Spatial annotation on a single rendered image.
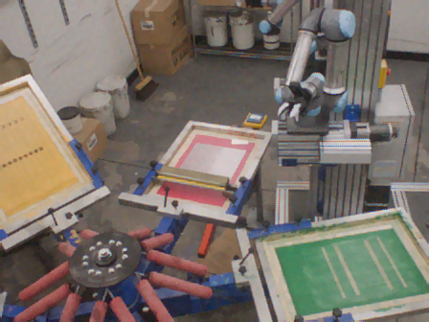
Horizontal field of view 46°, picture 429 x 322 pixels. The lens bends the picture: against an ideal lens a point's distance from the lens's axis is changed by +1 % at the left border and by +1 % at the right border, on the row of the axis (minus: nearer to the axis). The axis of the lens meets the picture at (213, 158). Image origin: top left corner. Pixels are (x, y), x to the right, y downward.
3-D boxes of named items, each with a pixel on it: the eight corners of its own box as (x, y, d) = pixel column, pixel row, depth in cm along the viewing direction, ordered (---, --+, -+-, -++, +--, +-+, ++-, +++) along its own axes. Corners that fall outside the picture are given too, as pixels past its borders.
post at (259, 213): (251, 207, 410) (245, 107, 351) (277, 213, 402) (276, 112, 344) (242, 226, 394) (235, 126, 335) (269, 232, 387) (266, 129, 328)
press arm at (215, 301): (382, 268, 244) (383, 261, 240) (387, 278, 239) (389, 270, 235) (126, 315, 236) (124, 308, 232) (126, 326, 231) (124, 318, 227)
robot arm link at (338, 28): (322, 101, 275) (327, 3, 241) (349, 106, 268) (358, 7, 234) (313, 112, 267) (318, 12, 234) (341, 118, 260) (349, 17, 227)
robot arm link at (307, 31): (301, 1, 241) (271, 100, 242) (323, 4, 236) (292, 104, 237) (307, 10, 251) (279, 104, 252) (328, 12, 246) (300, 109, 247)
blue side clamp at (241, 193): (243, 186, 289) (242, 176, 285) (252, 187, 288) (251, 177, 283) (225, 221, 268) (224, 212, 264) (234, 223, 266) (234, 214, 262)
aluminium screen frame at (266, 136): (190, 125, 341) (189, 120, 339) (273, 137, 322) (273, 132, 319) (135, 201, 285) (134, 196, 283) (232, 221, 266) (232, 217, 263)
